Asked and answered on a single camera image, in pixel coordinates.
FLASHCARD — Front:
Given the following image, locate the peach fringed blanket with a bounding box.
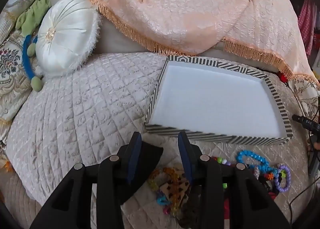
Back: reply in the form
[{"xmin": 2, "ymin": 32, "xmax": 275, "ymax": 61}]
[{"xmin": 89, "ymin": 0, "xmax": 320, "ymax": 88}]

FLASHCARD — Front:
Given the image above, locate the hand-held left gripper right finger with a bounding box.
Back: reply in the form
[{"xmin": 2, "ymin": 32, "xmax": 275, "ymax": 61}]
[{"xmin": 177, "ymin": 131, "xmax": 293, "ymax": 229}]

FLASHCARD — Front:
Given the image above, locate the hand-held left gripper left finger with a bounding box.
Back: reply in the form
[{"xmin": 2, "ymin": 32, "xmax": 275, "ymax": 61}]
[{"xmin": 29, "ymin": 131, "xmax": 143, "ymax": 229}]

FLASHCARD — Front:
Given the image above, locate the multicolour bead bracelet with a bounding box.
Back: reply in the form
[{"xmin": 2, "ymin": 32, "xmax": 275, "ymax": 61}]
[{"xmin": 212, "ymin": 156, "xmax": 233, "ymax": 167}]

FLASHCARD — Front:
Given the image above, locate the purple bead bracelet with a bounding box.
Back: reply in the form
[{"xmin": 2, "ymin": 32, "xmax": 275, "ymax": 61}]
[{"xmin": 274, "ymin": 164, "xmax": 292, "ymax": 193}]

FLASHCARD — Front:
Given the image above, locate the striped black and white tray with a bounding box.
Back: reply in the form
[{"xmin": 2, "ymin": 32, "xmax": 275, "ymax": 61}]
[{"xmin": 144, "ymin": 56, "xmax": 293, "ymax": 146}]

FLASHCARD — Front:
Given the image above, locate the floral cream bed cover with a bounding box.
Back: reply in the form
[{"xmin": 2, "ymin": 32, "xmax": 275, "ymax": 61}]
[{"xmin": 287, "ymin": 77, "xmax": 320, "ymax": 123}]

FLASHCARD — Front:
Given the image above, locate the red satin hair bow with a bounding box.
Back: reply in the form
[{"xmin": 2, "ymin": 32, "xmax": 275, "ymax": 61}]
[{"xmin": 223, "ymin": 190, "xmax": 278, "ymax": 219}]

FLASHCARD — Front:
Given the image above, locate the blue bead bracelet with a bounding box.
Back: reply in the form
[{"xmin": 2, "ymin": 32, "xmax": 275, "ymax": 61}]
[{"xmin": 236, "ymin": 150, "xmax": 278, "ymax": 174}]

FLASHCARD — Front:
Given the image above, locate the cream quilted bedspread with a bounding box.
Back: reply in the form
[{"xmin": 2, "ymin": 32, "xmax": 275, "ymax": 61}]
[{"xmin": 5, "ymin": 52, "xmax": 313, "ymax": 229}]

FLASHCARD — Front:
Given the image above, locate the blue headband with green pompoms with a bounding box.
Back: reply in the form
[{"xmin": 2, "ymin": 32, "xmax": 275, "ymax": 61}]
[{"xmin": 22, "ymin": 34, "xmax": 48, "ymax": 93}]

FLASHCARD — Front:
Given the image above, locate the green and blue plush toy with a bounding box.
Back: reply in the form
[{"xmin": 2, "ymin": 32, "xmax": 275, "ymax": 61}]
[{"xmin": 15, "ymin": 0, "xmax": 52, "ymax": 37}]

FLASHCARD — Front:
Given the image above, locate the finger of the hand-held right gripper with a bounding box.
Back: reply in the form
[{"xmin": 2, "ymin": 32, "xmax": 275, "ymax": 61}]
[{"xmin": 291, "ymin": 114, "xmax": 320, "ymax": 131}]

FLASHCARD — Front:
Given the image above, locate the floral embroidered pillow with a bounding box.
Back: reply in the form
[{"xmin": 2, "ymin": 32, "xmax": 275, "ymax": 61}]
[{"xmin": 0, "ymin": 32, "xmax": 34, "ymax": 123}]

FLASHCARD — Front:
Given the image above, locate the small red object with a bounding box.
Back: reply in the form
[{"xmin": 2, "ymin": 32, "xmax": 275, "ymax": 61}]
[{"xmin": 276, "ymin": 70, "xmax": 288, "ymax": 83}]

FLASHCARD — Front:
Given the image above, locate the rainbow plastic chain bracelet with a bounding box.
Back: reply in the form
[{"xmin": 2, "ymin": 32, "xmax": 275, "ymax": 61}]
[{"xmin": 147, "ymin": 167, "xmax": 190, "ymax": 217}]

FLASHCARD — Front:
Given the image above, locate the white round satin cushion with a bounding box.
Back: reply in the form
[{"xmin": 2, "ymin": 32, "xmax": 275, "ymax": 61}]
[{"xmin": 35, "ymin": 0, "xmax": 103, "ymax": 77}]

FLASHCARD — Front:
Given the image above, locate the pink polka dot garment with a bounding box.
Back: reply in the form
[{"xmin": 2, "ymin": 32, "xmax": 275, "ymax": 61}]
[{"xmin": 297, "ymin": 0, "xmax": 318, "ymax": 55}]

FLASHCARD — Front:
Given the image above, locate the black cable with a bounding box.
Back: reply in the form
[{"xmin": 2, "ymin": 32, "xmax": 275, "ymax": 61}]
[{"xmin": 288, "ymin": 188, "xmax": 303, "ymax": 222}]

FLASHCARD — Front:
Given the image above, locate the leopard print hair bow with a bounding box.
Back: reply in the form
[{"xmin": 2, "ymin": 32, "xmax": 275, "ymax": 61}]
[{"xmin": 162, "ymin": 169, "xmax": 192, "ymax": 204}]

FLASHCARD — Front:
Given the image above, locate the black scrunchie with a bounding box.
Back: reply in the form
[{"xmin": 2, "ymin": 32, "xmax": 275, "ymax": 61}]
[{"xmin": 259, "ymin": 176, "xmax": 278, "ymax": 194}]

